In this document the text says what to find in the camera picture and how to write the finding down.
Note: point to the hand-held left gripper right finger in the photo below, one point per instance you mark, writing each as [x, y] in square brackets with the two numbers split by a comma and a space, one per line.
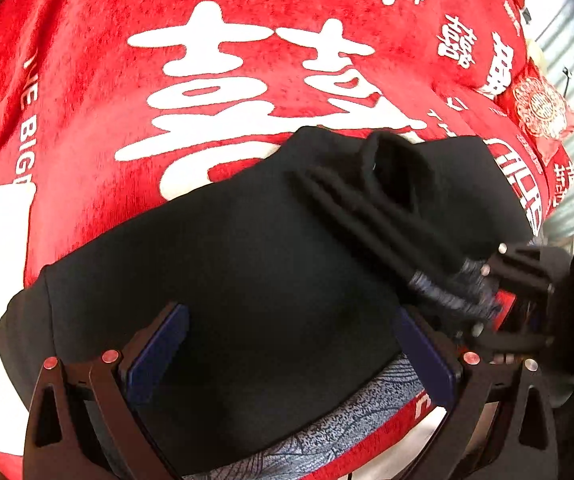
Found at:
[427, 355]

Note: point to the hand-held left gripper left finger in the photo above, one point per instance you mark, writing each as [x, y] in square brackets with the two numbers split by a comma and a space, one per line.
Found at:
[159, 350]

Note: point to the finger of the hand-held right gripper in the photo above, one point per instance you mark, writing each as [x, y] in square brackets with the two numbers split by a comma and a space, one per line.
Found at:
[512, 342]
[517, 265]

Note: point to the black pants with patterned trim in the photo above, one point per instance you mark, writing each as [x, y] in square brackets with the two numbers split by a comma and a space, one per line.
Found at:
[247, 270]

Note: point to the red embroidered cushion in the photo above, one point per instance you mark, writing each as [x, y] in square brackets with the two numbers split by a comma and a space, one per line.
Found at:
[542, 105]

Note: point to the red printed blanket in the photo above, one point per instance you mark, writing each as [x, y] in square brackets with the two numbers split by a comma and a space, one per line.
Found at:
[142, 60]

